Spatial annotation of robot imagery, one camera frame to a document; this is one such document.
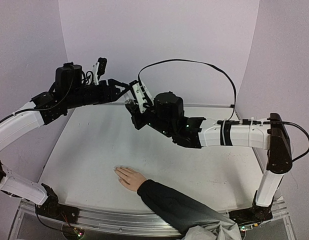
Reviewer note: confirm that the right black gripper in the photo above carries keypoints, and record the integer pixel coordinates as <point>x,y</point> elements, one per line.
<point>135,116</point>

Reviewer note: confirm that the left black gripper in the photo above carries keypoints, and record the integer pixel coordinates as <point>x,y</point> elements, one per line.
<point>114,95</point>

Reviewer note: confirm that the clear nail polish bottle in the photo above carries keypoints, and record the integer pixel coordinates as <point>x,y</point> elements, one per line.
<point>129,101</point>

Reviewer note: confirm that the black sleeved forearm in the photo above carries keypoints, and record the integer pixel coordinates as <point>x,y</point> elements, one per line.
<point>179,210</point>

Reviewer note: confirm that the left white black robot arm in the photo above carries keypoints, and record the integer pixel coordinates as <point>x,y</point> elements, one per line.
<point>70,90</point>

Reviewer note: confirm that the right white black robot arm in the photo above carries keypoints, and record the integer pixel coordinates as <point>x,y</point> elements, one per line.
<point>167,116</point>

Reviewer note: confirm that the mannequin hand on table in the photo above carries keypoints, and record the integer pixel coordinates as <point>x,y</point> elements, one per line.
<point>129,178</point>

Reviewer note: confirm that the grey fabric garment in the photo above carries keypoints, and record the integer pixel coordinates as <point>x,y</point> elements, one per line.
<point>220,231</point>

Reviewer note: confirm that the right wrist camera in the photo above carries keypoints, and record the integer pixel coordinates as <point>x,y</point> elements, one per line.
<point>142,95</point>

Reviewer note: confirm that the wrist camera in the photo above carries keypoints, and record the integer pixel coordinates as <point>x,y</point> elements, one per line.
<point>99,69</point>
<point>142,95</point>

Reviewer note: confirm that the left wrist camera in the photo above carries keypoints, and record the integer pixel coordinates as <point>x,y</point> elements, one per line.
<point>99,69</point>

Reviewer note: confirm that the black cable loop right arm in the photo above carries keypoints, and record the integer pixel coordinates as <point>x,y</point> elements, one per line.
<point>199,62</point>

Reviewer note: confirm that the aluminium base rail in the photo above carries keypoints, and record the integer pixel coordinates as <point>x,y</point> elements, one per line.
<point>141,224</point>

